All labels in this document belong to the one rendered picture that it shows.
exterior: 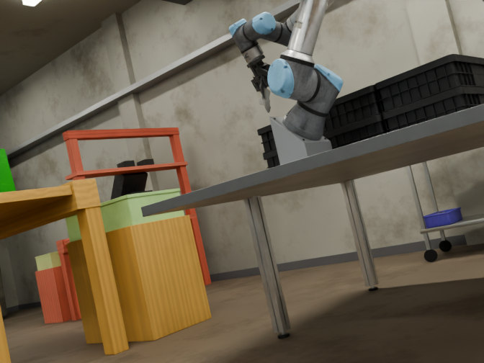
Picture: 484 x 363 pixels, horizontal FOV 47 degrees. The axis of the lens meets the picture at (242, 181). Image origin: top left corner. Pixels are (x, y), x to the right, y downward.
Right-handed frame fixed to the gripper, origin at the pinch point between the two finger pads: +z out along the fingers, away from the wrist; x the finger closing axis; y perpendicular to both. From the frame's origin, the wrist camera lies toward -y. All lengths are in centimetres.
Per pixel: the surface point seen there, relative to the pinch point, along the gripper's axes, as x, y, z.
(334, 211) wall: -150, 231, 144
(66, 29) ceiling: -120, 515, -154
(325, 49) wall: -218, 219, 12
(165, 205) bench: 56, 20, 10
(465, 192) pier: -186, 114, 153
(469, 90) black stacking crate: -27, -57, 22
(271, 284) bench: 26, 40, 72
